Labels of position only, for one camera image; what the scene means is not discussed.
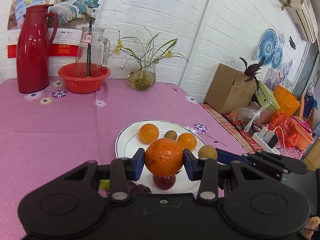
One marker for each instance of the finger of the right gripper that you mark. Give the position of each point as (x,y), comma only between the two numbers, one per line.
(266,162)

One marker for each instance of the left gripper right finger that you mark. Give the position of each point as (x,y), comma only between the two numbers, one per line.
(212,174)

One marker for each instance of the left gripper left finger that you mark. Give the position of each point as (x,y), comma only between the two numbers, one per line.
(119,172)

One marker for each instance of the green apple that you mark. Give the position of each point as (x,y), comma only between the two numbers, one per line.
(105,184)

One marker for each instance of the dark purple plum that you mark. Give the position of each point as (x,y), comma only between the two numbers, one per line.
(136,189)

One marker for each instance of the large rough orange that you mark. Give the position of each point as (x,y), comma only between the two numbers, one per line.
(164,157)

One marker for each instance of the dark red plum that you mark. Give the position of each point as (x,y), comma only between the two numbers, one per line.
(164,183)

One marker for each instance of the brown longan fruit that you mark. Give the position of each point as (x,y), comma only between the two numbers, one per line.
(171,135)
(207,151)

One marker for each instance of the plaid cloth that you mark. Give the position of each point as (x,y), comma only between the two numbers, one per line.
(243,139)

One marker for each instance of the white round plate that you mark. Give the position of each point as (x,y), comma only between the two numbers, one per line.
(128,142)

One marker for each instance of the small mandarin orange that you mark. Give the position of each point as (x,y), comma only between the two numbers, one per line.
(187,141)

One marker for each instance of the white power strip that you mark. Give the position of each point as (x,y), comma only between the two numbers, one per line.
(263,137)

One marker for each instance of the smooth orange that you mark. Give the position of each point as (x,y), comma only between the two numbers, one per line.
(148,133)

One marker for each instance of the clear plastic bag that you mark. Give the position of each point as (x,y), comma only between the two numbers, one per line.
(247,114)

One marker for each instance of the cardboard box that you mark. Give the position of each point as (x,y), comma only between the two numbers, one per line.
(229,90)

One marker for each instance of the red plastic bag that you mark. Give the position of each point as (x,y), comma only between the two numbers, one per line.
(284,127)

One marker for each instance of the green box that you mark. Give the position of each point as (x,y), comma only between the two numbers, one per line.
(265,95)

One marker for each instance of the orange plastic basket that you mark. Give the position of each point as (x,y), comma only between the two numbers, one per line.
(304,138)

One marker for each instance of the orange plastic bin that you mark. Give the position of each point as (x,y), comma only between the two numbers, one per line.
(287,102)

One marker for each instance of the pink floral tablecloth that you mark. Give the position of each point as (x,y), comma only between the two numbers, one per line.
(49,133)

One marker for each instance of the dark purple plant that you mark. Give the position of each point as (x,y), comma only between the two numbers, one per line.
(252,70)

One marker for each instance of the glass vase with plant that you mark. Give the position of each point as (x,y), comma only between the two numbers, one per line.
(146,56)

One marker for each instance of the red plastic basin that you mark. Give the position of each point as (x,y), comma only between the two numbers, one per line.
(82,85)

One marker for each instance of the blue paper fans decoration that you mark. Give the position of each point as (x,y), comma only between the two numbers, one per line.
(275,50)

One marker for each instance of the black stirring stick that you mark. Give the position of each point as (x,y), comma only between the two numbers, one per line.
(89,49)

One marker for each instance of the glass pitcher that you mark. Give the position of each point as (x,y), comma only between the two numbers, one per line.
(100,49)

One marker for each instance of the red thermos jug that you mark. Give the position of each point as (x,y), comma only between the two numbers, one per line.
(37,33)

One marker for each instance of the white air conditioner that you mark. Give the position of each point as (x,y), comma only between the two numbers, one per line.
(304,14)

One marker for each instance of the bedding calendar poster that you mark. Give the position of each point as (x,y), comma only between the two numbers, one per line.
(70,17)

